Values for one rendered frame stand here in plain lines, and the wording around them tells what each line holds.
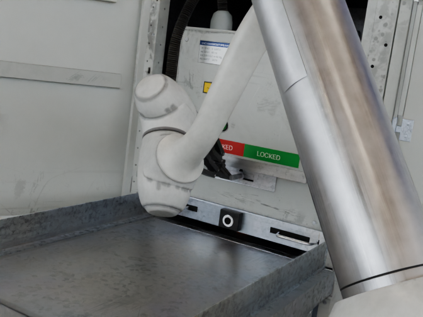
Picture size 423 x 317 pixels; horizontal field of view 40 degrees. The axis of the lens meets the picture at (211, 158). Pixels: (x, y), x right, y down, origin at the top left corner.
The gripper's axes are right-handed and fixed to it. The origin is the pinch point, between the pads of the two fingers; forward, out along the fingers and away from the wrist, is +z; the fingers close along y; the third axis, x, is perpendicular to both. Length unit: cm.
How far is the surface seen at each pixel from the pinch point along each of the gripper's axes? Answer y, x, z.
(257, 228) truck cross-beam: 9.1, 9.8, 12.1
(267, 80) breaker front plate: -25.0, 6.0, -6.2
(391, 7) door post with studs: -40, 35, -20
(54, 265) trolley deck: 39, -12, -30
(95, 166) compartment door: 7.5, -38.0, -0.9
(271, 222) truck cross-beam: 6.9, 13.6, 10.8
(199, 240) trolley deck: 18.1, -1.4, 5.5
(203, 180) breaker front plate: 1.0, -9.3, 9.1
